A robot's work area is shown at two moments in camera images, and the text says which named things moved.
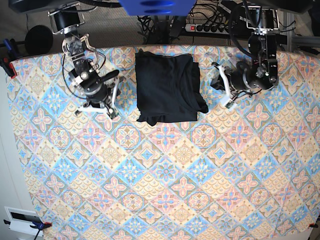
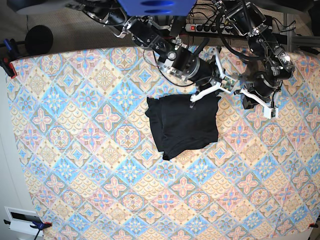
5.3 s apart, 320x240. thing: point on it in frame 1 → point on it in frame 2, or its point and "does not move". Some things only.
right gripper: (233, 83) → (250, 100)
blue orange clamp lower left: (41, 226) does not move
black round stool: (38, 40) does not move
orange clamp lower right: (313, 225) does not move
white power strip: (219, 29) does not move
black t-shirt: (167, 88) → (177, 128)
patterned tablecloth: (251, 172) does not move
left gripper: (100, 93) → (211, 73)
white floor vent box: (20, 220) does not move
